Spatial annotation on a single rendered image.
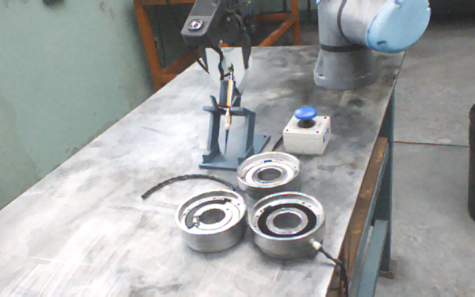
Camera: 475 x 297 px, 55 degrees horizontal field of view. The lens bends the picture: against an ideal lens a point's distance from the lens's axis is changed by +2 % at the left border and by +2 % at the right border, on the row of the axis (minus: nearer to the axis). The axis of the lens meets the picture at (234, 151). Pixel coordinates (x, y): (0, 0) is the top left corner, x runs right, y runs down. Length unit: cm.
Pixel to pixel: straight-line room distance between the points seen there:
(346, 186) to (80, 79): 212
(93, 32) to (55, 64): 35
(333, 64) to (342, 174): 38
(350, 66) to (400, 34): 17
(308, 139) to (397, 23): 28
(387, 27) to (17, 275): 75
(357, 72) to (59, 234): 72
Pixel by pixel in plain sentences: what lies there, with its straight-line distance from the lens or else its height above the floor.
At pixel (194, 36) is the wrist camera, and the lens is 73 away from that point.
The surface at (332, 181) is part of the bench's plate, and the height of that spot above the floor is 80.
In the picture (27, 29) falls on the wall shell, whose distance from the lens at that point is 248.
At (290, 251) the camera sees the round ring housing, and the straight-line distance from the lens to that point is 61.
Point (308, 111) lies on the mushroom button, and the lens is 83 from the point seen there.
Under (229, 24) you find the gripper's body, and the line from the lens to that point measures 79.
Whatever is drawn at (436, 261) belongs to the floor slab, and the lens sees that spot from 181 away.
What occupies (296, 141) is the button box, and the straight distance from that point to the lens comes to 83.
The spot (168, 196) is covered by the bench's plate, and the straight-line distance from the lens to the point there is 79.
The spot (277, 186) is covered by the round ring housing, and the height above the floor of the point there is 84.
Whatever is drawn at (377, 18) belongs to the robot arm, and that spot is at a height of 99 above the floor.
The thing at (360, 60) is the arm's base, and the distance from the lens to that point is 110.
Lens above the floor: 123
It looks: 29 degrees down
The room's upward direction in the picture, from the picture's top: 10 degrees counter-clockwise
